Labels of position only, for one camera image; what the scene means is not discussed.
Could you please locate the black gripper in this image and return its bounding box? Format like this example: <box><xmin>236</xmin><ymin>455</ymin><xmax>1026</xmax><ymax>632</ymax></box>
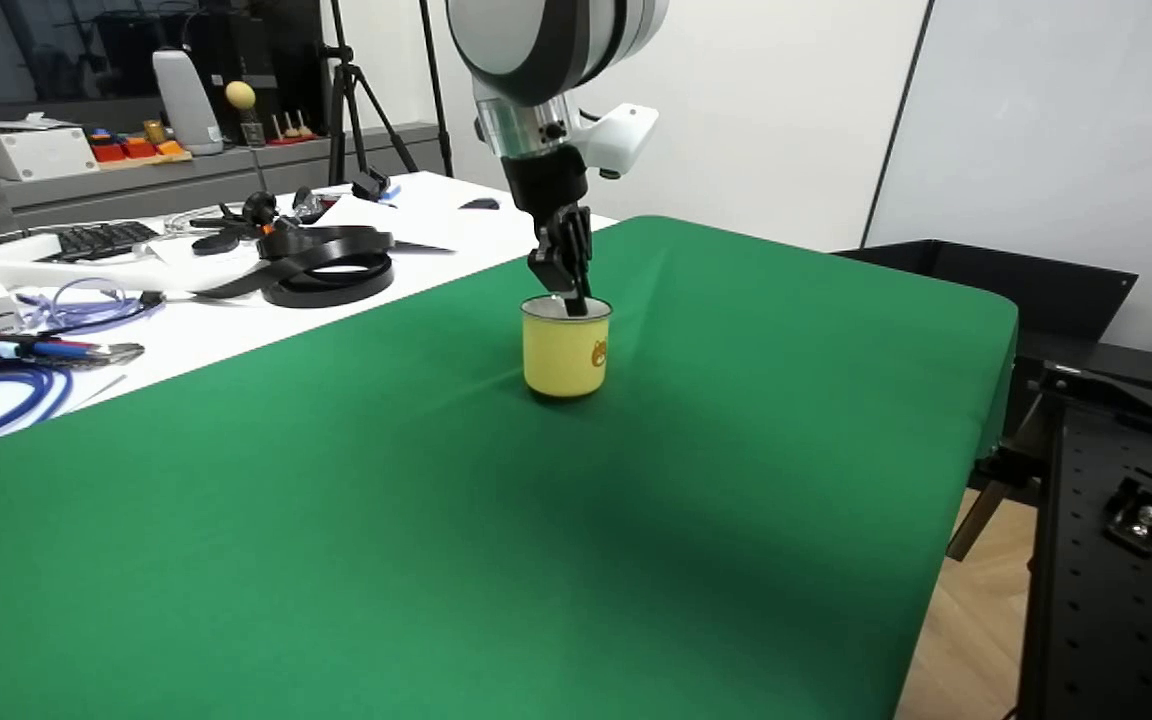
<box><xmin>499</xmin><ymin>137</ymin><xmax>601</xmax><ymax>322</ymax></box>

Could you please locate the yellow cup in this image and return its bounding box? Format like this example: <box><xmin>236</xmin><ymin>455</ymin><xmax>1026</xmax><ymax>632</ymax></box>
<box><xmin>517</xmin><ymin>291</ymin><xmax>618</xmax><ymax>406</ymax></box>

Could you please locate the black thin pole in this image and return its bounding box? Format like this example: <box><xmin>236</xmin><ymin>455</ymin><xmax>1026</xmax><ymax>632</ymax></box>
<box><xmin>412</xmin><ymin>0</ymin><xmax>464</xmax><ymax>179</ymax></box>

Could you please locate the green tablecloth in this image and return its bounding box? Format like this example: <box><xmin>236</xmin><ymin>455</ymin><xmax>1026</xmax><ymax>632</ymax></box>
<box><xmin>0</xmin><ymin>211</ymin><xmax>1026</xmax><ymax>720</ymax></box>

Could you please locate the black handheld gadget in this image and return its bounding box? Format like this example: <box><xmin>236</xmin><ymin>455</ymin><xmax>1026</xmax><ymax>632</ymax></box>
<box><xmin>183</xmin><ymin>189</ymin><xmax>286</xmax><ymax>260</ymax></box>

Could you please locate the yellow ball on stand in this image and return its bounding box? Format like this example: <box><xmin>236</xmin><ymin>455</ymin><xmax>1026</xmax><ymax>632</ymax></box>
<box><xmin>221</xmin><ymin>76</ymin><xmax>269</xmax><ymax>150</ymax></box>

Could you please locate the grey shelf bench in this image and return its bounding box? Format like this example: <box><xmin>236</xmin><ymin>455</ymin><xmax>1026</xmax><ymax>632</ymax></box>
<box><xmin>0</xmin><ymin>119</ymin><xmax>448</xmax><ymax>258</ymax></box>

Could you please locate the grey and white speaker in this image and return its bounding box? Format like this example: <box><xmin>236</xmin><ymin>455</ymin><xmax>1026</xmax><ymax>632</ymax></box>
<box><xmin>149</xmin><ymin>45</ymin><xmax>227</xmax><ymax>162</ymax></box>

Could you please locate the orange tray with toys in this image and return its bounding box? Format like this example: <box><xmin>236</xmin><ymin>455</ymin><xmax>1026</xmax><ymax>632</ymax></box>
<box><xmin>83</xmin><ymin>116</ymin><xmax>198</xmax><ymax>169</ymax></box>

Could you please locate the black keyboard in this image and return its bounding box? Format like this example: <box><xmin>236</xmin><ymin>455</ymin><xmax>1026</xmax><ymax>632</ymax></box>
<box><xmin>45</xmin><ymin>217</ymin><xmax>166</xmax><ymax>268</ymax></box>

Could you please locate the white box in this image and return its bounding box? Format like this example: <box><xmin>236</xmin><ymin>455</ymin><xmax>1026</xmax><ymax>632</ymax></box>
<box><xmin>0</xmin><ymin>114</ymin><xmax>104</xmax><ymax>189</ymax></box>

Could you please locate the black clamp bar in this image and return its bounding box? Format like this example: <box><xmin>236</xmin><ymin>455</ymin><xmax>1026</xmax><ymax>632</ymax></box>
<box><xmin>1037</xmin><ymin>355</ymin><xmax>1152</xmax><ymax>439</ymax></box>

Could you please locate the black perforated breadboard table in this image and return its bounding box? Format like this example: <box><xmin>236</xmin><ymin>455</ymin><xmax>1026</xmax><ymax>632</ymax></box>
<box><xmin>1013</xmin><ymin>355</ymin><xmax>1152</xmax><ymax>720</ymax></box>

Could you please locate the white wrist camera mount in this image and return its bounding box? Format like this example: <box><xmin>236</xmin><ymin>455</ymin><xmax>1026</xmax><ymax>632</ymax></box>
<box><xmin>564</xmin><ymin>101</ymin><xmax>664</xmax><ymax>184</ymax></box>

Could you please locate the black ring-shaped headset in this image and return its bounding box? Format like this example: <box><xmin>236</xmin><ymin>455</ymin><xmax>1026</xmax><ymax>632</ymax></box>
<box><xmin>256</xmin><ymin>217</ymin><xmax>457</xmax><ymax>312</ymax></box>

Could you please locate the black camera tripod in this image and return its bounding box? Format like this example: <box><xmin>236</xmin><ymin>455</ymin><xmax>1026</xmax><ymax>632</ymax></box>
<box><xmin>317</xmin><ymin>0</ymin><xmax>423</xmax><ymax>204</ymax></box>

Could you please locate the blue cable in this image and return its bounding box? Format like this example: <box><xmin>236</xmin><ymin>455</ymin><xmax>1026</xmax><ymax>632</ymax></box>
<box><xmin>0</xmin><ymin>276</ymin><xmax>170</xmax><ymax>459</ymax></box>

